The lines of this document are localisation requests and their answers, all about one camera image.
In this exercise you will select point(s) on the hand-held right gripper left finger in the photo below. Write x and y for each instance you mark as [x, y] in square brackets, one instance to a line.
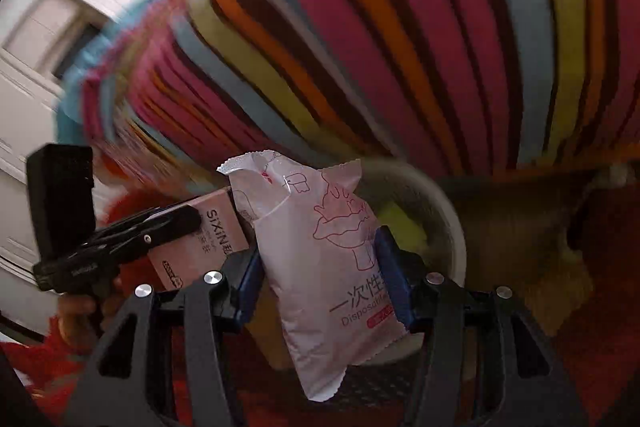
[250, 287]

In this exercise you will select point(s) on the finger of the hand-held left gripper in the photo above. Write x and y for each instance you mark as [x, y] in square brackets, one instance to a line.
[160, 227]

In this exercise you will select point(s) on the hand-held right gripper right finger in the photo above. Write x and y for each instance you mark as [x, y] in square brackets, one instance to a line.
[395, 277]

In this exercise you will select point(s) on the pink cardboard box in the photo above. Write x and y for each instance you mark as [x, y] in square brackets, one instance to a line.
[210, 232]

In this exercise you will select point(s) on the white printed plastic packet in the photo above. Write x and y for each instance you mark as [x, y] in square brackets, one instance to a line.
[320, 267]

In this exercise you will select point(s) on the round white waste bin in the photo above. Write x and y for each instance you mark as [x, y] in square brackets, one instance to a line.
[445, 217]

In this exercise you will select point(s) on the person's left forearm red sleeve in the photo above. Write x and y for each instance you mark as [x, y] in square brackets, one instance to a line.
[45, 362]

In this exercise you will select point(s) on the person's left hand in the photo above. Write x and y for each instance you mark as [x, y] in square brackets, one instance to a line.
[77, 314]

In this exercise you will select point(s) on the yellow green wrapper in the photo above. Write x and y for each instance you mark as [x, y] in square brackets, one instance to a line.
[400, 222]

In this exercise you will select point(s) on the white cabinet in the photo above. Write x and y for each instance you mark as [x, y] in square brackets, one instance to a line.
[30, 117]

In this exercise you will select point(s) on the person's red fleece clothing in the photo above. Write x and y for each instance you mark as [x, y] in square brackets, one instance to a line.
[600, 357]

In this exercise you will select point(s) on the striped colourful bed sheet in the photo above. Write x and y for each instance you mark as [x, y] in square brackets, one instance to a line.
[400, 32]

